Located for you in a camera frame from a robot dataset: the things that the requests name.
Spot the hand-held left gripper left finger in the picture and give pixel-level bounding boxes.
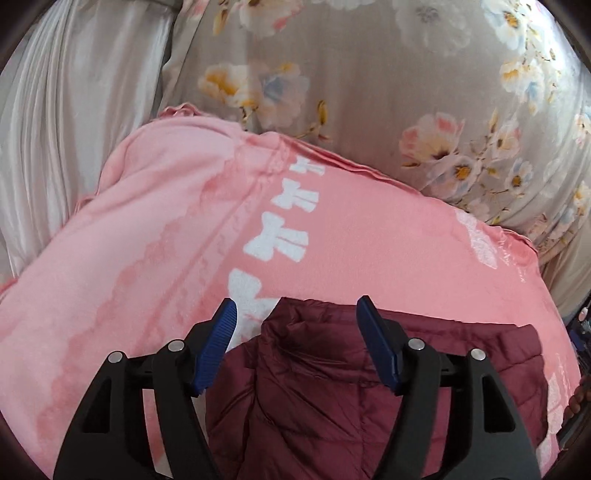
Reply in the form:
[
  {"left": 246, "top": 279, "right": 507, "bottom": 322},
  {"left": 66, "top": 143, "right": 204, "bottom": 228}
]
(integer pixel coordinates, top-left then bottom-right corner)
[{"left": 53, "top": 298, "right": 219, "bottom": 480}]

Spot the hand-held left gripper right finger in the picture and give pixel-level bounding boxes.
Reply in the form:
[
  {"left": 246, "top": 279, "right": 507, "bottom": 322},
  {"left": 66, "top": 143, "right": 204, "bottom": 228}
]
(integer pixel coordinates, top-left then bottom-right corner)
[{"left": 355, "top": 295, "right": 542, "bottom": 480}]

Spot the maroon quilted puffer jacket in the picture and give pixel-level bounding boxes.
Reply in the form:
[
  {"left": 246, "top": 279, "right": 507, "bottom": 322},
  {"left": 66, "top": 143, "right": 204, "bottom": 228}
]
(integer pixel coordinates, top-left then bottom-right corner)
[{"left": 204, "top": 298, "right": 550, "bottom": 480}]

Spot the pink patterned fleece blanket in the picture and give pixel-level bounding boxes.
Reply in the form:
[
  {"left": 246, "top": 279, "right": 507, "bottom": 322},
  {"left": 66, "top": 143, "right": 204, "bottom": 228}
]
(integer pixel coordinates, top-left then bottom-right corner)
[{"left": 0, "top": 102, "right": 583, "bottom": 480}]

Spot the beige cloth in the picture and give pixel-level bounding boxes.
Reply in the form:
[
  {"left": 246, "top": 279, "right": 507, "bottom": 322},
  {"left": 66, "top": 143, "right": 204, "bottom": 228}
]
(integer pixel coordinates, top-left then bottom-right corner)
[{"left": 540, "top": 231, "right": 591, "bottom": 319}]

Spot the grey floral quilt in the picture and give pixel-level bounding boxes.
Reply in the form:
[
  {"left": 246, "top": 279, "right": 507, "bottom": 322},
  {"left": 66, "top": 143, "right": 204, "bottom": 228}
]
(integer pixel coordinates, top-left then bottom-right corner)
[{"left": 159, "top": 0, "right": 591, "bottom": 252}]

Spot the white satin cloth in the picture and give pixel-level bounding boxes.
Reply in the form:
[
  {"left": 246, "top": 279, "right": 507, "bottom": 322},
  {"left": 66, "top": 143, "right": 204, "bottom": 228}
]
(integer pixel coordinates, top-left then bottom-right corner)
[{"left": 0, "top": 0, "right": 182, "bottom": 283}]

